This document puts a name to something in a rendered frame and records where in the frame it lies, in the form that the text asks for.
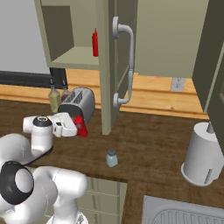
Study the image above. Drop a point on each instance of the grey wall outlet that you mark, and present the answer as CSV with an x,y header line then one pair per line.
x,y
177,84

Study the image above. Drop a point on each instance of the pale blue shaker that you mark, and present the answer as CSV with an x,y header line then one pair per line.
x,y
111,159

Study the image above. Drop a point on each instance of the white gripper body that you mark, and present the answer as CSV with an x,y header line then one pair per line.
x,y
68,126

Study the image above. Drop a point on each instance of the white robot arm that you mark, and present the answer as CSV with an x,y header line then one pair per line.
x,y
40,140

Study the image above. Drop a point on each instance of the white paper towel roll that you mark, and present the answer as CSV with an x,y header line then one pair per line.
x,y
201,154

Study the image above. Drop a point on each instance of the olive base cabinet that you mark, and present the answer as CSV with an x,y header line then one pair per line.
x,y
102,201

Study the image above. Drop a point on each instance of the olive wall cabinet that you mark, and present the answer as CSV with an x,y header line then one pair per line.
x,y
78,58

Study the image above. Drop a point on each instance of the silver toaster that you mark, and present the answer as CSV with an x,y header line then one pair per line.
x,y
82,100

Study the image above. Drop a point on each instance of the red condiment bottle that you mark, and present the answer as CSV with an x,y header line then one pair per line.
x,y
82,128

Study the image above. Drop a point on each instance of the small brown glass bottle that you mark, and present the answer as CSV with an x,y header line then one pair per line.
x,y
64,95

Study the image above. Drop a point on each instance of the olive closed cabinet front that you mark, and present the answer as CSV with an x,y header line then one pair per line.
x,y
169,38

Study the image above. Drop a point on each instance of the black wall rail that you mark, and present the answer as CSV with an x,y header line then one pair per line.
x,y
26,78

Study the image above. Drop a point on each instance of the grey sink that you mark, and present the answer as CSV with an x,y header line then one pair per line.
x,y
183,211

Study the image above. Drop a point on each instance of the olive oil bottle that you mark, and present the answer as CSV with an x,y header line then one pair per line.
x,y
54,100

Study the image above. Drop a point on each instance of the red ketchup bottle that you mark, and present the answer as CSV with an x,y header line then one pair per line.
x,y
95,43

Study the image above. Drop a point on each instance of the dark olive cabinet door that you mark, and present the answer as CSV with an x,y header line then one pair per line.
x,y
210,58

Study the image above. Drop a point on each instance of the olive open cabinet door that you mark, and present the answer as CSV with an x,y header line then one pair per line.
x,y
105,73

